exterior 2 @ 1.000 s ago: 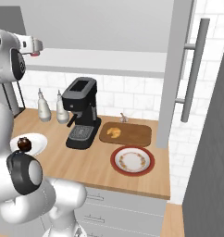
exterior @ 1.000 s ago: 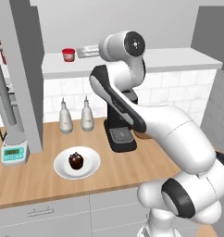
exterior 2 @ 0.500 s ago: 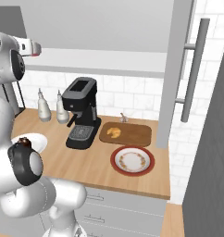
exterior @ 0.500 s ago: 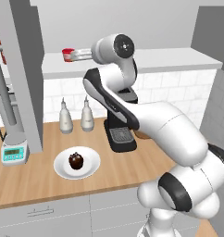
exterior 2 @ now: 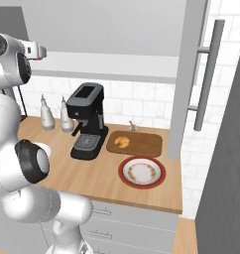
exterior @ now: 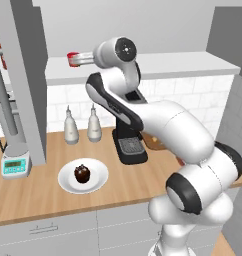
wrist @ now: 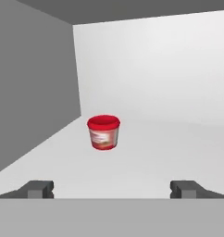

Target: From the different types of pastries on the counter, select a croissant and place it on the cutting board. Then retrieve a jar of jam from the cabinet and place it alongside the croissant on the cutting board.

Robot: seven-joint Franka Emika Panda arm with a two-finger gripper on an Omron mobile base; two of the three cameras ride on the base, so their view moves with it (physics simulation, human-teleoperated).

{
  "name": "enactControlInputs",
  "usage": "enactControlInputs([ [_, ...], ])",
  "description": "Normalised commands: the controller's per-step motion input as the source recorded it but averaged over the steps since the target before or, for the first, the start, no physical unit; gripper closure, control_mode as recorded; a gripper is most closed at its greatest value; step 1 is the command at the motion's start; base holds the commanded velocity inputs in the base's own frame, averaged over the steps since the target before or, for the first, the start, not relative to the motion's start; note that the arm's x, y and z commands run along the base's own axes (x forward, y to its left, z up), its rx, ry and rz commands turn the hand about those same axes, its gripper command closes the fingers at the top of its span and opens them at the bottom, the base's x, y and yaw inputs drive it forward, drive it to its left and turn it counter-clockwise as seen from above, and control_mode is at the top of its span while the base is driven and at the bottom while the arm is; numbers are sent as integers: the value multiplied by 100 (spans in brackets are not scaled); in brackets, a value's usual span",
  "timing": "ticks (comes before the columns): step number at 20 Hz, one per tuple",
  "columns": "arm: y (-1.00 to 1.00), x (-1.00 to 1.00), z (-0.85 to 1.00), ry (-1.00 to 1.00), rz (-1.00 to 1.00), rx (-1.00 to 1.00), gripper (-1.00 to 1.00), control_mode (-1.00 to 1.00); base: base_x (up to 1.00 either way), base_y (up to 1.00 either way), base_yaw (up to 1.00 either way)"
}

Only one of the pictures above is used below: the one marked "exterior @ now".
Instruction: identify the black coffee machine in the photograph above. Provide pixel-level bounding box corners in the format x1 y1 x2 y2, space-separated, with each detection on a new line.
112 114 149 165

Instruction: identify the dark brown chocolate cupcake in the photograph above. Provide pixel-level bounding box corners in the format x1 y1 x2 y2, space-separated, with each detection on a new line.
73 164 92 185

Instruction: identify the red and grey cylinder object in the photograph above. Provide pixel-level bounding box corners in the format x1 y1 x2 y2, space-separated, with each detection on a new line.
66 51 96 69

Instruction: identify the grey base cabinet door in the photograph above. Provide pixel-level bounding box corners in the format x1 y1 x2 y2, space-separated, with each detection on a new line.
0 229 101 256
98 223 162 256

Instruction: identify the white round plate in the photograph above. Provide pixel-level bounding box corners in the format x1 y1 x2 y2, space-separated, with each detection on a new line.
57 157 110 195

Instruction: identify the grey cabinet door handle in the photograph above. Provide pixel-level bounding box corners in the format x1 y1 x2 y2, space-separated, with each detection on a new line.
0 45 29 158

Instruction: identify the brown wooden cutting board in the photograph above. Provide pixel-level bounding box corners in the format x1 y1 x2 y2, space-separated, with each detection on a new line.
141 132 169 152

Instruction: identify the grey drawer handle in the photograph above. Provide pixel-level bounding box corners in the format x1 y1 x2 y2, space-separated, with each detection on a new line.
29 224 59 235

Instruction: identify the white condiment bottle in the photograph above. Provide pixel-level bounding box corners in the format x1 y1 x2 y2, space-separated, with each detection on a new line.
86 103 103 144
63 105 80 146

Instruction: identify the grey drawer front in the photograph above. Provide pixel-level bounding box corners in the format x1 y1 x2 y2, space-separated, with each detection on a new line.
0 210 99 248
96 202 161 232

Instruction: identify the grey kitchen scale teal display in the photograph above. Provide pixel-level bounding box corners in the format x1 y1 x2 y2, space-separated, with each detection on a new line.
0 149 32 180

